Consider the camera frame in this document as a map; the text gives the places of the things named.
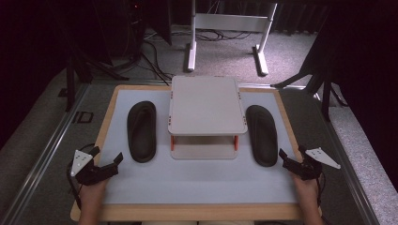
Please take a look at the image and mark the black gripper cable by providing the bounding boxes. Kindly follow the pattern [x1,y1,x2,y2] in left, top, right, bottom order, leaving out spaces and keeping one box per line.
[66,142,96,211]
[314,171,328,225]

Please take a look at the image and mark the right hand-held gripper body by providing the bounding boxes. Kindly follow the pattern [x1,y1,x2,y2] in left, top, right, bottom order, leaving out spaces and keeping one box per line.
[283,146,342,182]

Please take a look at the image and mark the white desk frame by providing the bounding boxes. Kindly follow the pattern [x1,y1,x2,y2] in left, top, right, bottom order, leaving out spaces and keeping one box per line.
[186,0,279,77]

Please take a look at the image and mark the black floor bracket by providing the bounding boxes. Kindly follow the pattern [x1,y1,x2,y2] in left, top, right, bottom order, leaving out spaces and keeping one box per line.
[71,111,95,124]

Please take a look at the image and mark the white two-tier shoe rack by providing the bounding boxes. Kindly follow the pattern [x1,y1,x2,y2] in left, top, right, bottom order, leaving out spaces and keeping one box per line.
[167,75,249,160]

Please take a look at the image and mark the person's left hand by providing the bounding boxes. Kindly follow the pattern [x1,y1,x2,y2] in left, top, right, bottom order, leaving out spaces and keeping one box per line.
[78,178,109,205]

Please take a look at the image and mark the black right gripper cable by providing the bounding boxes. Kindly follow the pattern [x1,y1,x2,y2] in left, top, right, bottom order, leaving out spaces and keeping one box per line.
[314,171,328,225]

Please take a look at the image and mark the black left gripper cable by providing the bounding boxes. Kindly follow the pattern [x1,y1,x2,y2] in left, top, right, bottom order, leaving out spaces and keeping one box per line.
[66,142,96,211]

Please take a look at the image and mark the black floor cables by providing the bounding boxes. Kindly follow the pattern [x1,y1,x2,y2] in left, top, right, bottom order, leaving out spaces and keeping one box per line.
[170,27,253,42]

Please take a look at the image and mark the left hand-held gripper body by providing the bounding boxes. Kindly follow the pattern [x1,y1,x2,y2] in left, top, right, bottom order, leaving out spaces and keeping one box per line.
[70,149,120,187]

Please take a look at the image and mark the metal floor rail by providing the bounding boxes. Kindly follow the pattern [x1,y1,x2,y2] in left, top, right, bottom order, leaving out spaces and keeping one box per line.
[0,79,174,225]
[238,82,381,225]

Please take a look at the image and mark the black slipper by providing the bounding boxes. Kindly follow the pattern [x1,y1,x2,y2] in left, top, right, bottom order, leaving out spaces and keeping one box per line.
[126,100,158,164]
[245,104,279,168]

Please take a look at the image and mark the black metal stand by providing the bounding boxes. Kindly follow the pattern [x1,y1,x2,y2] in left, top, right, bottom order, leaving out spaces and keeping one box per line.
[63,0,130,113]
[269,37,349,123]

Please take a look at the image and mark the person's right hand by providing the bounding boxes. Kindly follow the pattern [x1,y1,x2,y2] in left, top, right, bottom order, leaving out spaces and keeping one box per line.
[291,172,321,204]

